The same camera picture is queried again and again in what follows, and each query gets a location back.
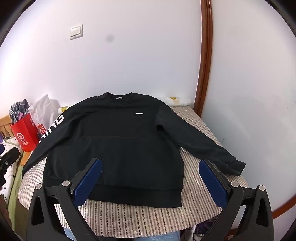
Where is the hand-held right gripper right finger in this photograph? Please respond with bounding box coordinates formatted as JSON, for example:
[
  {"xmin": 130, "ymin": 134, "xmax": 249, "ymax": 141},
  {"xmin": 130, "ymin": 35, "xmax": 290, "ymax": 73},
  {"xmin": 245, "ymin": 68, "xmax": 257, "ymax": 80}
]
[{"xmin": 198, "ymin": 158, "xmax": 274, "ymax": 241}]

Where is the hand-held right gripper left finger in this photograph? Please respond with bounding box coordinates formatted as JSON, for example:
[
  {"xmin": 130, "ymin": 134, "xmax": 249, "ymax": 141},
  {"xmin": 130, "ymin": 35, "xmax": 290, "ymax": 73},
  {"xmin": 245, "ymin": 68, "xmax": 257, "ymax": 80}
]
[{"xmin": 27, "ymin": 158, "xmax": 103, "ymax": 241}]

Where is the black sweatshirt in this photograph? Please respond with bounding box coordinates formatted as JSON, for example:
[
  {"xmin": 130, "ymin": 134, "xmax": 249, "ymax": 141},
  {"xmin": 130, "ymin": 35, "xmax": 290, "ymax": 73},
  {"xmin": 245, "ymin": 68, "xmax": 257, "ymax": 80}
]
[{"xmin": 22, "ymin": 92, "xmax": 246, "ymax": 208}]

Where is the white dotted cloth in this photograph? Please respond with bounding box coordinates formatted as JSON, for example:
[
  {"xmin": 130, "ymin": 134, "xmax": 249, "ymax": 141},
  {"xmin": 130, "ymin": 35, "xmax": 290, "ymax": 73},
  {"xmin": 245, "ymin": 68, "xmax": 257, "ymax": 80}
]
[{"xmin": 5, "ymin": 139, "xmax": 23, "ymax": 209}]

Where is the red paper bag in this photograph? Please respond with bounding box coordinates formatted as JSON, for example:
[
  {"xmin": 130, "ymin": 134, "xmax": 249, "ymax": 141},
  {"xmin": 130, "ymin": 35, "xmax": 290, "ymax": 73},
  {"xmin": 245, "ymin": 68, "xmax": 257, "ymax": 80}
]
[{"xmin": 10, "ymin": 113, "xmax": 40, "ymax": 153}]

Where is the green cloth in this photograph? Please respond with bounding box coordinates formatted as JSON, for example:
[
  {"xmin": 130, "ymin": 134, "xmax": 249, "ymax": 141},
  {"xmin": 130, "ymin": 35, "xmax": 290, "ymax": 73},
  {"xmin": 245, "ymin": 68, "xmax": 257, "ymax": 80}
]
[{"xmin": 7, "ymin": 178, "xmax": 26, "ymax": 232}]

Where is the dark plaid cloth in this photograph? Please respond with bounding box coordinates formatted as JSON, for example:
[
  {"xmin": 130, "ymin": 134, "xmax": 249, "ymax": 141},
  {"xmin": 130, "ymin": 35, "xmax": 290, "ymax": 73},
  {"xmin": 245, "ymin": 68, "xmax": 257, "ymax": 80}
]
[{"xmin": 9, "ymin": 100, "xmax": 30, "ymax": 124}]

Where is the white plastic bag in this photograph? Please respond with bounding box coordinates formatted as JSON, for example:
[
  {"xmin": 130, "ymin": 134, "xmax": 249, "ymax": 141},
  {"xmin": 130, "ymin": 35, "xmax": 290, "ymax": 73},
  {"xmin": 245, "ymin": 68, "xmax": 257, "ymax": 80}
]
[{"xmin": 30, "ymin": 94, "xmax": 59, "ymax": 139}]

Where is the striped quilted mattress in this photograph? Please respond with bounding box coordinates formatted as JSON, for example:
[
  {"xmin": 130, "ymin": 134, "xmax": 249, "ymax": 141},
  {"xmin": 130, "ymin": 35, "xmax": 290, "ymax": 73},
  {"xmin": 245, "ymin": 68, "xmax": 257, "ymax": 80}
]
[{"xmin": 18, "ymin": 105, "xmax": 250, "ymax": 237}]

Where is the brown wooden door jamb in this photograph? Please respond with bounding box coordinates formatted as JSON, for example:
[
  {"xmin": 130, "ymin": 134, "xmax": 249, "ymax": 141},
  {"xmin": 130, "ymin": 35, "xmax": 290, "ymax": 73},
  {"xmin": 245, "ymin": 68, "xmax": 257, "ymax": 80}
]
[
  {"xmin": 272, "ymin": 159, "xmax": 296, "ymax": 219},
  {"xmin": 193, "ymin": 0, "xmax": 213, "ymax": 119}
]

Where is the wooden slatted frame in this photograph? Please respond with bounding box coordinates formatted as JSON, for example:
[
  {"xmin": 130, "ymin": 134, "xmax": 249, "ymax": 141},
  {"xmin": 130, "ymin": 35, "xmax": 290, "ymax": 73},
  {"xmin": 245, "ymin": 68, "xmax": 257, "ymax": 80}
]
[{"xmin": 0, "ymin": 115, "xmax": 14, "ymax": 139}]

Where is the white wall switch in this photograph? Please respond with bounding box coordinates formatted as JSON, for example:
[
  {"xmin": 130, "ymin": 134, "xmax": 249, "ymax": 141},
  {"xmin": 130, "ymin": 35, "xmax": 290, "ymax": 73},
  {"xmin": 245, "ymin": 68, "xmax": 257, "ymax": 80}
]
[{"xmin": 70, "ymin": 24, "xmax": 83, "ymax": 40}]

